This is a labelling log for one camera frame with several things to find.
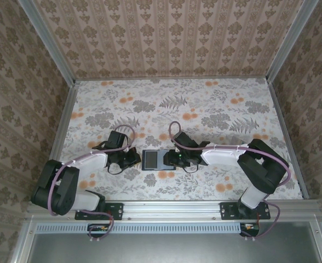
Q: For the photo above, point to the dark blue card holder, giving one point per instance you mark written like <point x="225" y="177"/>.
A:
<point x="150" y="160"/>

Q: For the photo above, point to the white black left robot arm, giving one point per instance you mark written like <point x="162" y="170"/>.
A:
<point x="89" y="161"/>

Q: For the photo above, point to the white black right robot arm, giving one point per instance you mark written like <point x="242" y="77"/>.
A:
<point x="221" y="157"/>

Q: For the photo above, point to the floral patterned tablecloth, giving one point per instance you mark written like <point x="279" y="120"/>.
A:
<point x="177" y="186"/>

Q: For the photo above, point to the aluminium base beam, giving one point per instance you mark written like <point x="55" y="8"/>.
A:
<point x="172" y="209"/>

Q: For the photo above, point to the small circuit board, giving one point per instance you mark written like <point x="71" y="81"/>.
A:
<point x="99" y="228"/>
<point x="250" y="227"/>

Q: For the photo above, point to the grey metal sheet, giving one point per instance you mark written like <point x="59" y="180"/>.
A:
<point x="177" y="249"/>

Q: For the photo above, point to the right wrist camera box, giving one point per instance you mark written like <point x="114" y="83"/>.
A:
<point x="183" y="140"/>

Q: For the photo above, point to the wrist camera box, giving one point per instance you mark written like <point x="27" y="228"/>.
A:
<point x="116" y="138"/>
<point x="183" y="140"/>

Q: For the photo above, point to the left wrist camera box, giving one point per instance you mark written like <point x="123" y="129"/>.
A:
<point x="116" y="138"/>

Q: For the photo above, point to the aluminium side rail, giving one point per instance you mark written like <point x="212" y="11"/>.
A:
<point x="65" y="123"/>
<point x="284" y="123"/>

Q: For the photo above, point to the aluminium rear rail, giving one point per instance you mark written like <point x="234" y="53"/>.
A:
<point x="172" y="79"/>

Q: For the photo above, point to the aluminium frame post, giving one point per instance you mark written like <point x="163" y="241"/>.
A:
<point x="290" y="41"/>
<point x="49" y="41"/>

